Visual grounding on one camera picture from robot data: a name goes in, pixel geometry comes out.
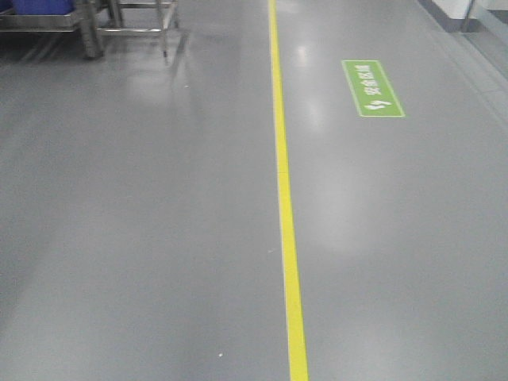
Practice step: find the green floor sign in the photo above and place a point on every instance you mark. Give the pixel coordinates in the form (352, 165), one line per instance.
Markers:
(371, 90)

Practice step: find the blue crate on cart left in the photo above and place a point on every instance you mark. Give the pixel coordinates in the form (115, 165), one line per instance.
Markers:
(43, 7)

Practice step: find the steel wheeled cart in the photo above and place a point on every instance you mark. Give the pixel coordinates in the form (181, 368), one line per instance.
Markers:
(95, 20)

